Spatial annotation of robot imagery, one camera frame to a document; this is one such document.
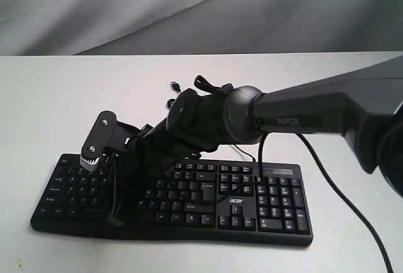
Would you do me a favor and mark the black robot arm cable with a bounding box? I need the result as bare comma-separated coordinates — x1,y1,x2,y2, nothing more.
217,125,397,273

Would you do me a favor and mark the grey backdrop cloth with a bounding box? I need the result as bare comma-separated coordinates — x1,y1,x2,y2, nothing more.
1,0,402,55

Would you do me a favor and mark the black keyboard usb cable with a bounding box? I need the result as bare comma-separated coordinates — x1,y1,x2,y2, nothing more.
165,81,183,109

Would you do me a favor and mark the black acer keyboard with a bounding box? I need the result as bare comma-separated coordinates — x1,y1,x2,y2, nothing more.
30,153,313,247

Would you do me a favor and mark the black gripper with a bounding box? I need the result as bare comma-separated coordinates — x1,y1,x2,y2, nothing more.
106,128,177,227

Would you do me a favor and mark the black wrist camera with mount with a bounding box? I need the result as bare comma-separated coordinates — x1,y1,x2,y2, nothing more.
79,111,140,172

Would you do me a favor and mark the dark grey Piper robot arm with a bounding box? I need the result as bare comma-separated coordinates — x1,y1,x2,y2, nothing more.
112,57,402,218

